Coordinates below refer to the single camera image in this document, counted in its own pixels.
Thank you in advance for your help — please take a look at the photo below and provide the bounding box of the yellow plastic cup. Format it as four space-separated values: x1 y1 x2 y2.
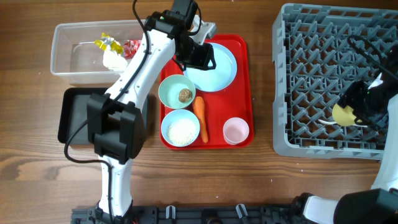
332 104 357 126

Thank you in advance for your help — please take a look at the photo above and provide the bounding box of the green bowl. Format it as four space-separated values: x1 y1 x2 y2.
158 75 196 110

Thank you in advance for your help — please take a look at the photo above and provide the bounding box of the red candy wrapper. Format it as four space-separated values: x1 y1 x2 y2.
123 40 141 59

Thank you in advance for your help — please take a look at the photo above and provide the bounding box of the white tissue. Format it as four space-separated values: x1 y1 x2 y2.
103 46 127 71

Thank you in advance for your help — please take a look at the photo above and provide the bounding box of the yellow snack wrapper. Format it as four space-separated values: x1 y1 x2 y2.
94 33 124 55

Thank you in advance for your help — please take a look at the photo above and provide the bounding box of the pink plastic cup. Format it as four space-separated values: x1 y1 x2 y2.
223 117 250 145

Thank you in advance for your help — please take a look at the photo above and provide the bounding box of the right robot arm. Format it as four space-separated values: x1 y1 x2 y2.
288 42 397 223

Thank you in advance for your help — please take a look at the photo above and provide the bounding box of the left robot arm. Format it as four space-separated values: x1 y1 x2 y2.
85 1 216 223

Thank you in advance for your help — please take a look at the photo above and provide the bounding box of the grey dishwasher rack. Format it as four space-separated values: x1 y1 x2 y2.
272 3 397 160

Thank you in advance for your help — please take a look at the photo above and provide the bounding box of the light blue plate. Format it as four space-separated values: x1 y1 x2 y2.
183 43 237 92

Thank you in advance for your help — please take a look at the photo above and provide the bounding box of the brown round food piece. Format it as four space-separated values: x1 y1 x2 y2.
178 88 193 103

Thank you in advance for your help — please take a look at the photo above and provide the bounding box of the white plastic spoon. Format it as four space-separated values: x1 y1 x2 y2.
318 119 368 128

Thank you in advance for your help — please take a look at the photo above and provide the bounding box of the orange carrot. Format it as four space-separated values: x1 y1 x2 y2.
192 96 209 143

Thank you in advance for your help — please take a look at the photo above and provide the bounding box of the light blue bowl with rice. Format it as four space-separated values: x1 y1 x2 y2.
160 109 200 147

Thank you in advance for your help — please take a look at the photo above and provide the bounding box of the clear plastic bin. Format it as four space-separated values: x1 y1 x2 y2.
50 20 143 85

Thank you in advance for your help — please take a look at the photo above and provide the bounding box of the black plastic tray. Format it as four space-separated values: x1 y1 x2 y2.
57 87 149 147

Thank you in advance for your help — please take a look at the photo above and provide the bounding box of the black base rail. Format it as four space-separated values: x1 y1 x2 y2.
70 204 299 224

